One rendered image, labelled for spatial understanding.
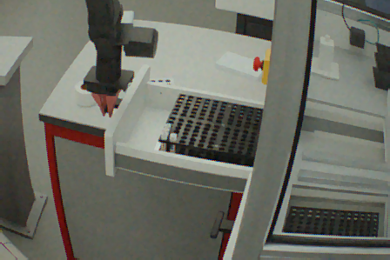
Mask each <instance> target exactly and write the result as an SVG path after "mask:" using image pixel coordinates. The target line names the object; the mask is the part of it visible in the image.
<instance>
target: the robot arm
mask: <svg viewBox="0 0 390 260"><path fill-rule="evenodd" d="M85 3H86V7H87V11H88V12H87V14H88V17H87V20H88V25H89V26H88V27H89V28H88V35H89V39H90V40H91V42H92V43H94V46H95V49H96V51H97V58H96V65H94V66H92V67H91V68H90V70H89V72H88V73H87V74H86V76H85V77H84V79H83V82H84V86H85V85H86V84H87V86H86V91H87V92H90V93H91V96H92V97H93V98H94V101H96V103H97V106H98V107H99V109H100V110H101V113H102V115H103V117H104V116H105V114H106V113H105V112H104V110H105V106H106V104H107V106H108V112H109V118H111V116H112V115H113V111H114V106H115V102H116V100H117V98H118V95H119V94H120V92H121V90H122V91H123V92H126V91H127V90H128V88H129V83H130V81H132V79H133V78H134V71H133V70H122V52H123V51H124V53H125V55H126V56H127V57H145V58H152V59H154V58H155V56H156V53H157V48H158V31H157V29H154V28H151V27H146V28H145V27H141V26H138V27H136V26H133V25H134V24H133V23H122V18H123V14H124V9H123V5H122V4H120V2H119V0H85ZM123 46H124V49H123ZM102 98H103V101H102Z"/></svg>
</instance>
